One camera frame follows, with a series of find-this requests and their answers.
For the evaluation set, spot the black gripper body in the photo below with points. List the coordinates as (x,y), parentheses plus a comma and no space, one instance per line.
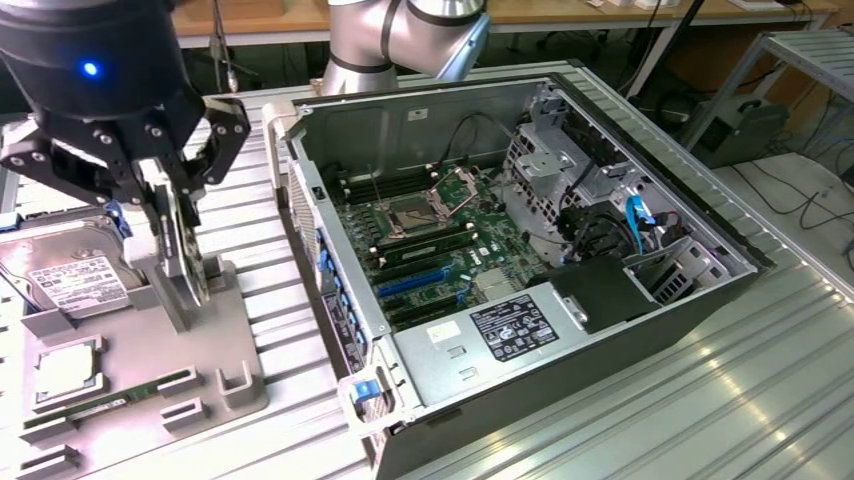
(87,50)

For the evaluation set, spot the black graphics card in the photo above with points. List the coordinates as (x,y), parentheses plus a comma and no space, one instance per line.
(187,265)

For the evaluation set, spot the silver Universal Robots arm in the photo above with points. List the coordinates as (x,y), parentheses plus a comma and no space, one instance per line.
(363,40)

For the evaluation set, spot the black RAM slot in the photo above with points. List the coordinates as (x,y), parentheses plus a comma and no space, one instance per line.
(421,237)
(394,190)
(387,179)

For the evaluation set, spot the green RAM stick in slot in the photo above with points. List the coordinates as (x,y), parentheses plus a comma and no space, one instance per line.
(427,251)

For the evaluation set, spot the blue expansion slot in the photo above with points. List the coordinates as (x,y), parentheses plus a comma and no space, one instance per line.
(410,283)

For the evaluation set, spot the black expansion slot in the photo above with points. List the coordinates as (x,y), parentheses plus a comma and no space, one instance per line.
(427,310)

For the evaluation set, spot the blue disk carrier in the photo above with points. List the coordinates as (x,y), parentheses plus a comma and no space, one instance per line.
(119,220)

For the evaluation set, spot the silver hard disk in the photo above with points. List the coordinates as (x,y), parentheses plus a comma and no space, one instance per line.
(67,270)

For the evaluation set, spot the wooden desk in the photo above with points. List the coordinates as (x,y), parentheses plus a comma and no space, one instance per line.
(267,20)

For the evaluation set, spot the thin metal locking lever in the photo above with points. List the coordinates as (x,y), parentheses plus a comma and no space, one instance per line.
(378,192)

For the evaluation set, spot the CPU socket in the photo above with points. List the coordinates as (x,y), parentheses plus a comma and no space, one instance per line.
(407,217)

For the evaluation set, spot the metal socket cover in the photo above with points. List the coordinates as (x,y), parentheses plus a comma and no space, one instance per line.
(457,187)

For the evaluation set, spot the grey parts rack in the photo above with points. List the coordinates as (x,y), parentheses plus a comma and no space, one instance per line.
(134,360)

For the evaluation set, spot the silver CPU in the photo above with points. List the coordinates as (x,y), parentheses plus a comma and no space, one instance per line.
(65,372)

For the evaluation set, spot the green RAM stick on rack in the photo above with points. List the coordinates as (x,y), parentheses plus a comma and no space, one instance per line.
(114,400)

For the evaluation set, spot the metal disk bay cage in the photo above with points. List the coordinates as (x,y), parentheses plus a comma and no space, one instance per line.
(541,175)

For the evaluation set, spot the silver chipset heat sink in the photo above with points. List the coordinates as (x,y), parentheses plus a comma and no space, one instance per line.
(497,289)

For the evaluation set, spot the blue case latch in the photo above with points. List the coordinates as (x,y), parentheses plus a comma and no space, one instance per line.
(363,390)

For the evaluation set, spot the grey power supply unit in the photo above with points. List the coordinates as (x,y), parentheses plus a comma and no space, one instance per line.
(441,365)

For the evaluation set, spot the black plastic shroud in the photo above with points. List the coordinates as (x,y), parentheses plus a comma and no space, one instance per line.
(601,295)

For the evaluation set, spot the open black PC case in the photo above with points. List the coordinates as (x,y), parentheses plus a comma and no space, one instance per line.
(601,380)

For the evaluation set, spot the black floor device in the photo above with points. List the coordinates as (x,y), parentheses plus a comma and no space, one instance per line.
(748,130)

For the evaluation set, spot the metal slat side table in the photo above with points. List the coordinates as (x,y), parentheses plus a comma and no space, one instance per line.
(814,55)

